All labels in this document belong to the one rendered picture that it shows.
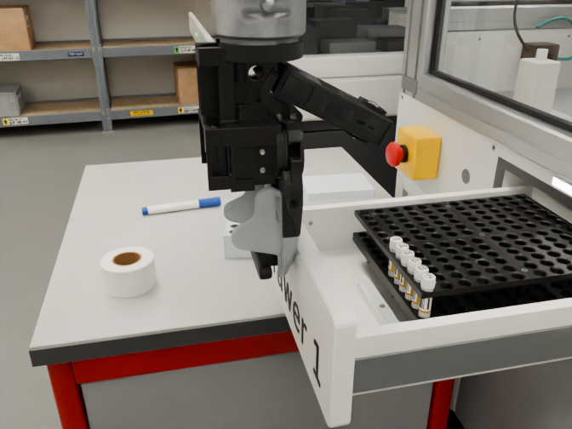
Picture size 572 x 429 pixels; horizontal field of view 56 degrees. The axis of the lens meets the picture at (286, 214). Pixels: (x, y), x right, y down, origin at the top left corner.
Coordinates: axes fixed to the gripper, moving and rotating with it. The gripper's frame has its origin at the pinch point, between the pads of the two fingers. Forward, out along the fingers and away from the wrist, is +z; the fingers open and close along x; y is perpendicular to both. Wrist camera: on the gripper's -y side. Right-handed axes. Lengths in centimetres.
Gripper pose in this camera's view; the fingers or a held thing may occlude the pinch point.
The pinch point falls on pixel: (284, 253)
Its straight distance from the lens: 52.7
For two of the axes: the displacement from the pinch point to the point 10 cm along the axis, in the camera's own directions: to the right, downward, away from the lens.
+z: 0.0, 9.0, 4.3
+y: -9.8, 0.9, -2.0
